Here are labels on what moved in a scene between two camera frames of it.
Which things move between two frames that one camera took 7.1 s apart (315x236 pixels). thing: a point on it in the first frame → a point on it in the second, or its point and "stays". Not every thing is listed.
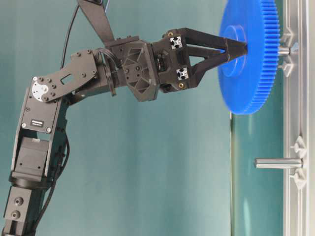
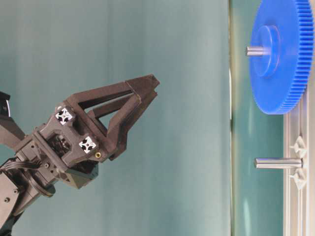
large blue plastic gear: x=247 y=81 → x=280 y=81
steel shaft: x=284 y=51 → x=258 y=51
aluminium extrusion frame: x=299 y=117 stays
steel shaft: x=278 y=162 stays
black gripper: x=145 y=68 → x=66 y=145
